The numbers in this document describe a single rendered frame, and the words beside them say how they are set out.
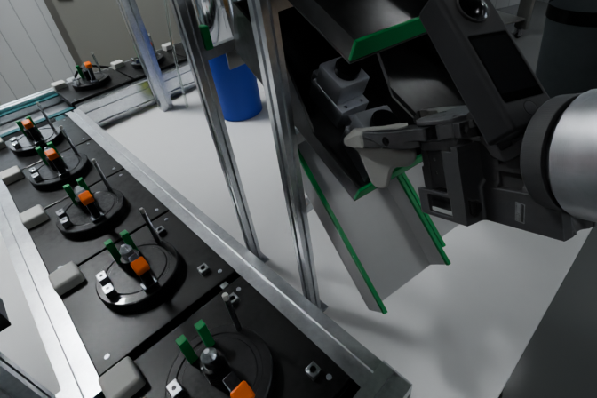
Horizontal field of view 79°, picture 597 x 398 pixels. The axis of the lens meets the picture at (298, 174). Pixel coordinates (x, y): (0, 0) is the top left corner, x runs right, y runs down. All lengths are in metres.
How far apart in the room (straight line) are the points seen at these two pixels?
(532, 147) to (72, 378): 0.64
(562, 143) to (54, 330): 0.72
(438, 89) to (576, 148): 0.38
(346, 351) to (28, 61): 4.25
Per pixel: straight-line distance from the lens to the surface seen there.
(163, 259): 0.70
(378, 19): 0.39
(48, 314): 0.79
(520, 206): 0.29
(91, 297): 0.74
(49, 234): 0.93
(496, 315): 0.75
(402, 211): 0.59
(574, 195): 0.24
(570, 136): 0.23
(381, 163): 0.35
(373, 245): 0.57
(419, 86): 0.58
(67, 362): 0.71
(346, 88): 0.43
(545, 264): 0.85
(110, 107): 1.57
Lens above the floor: 1.47
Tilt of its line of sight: 37 degrees down
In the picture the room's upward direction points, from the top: 9 degrees counter-clockwise
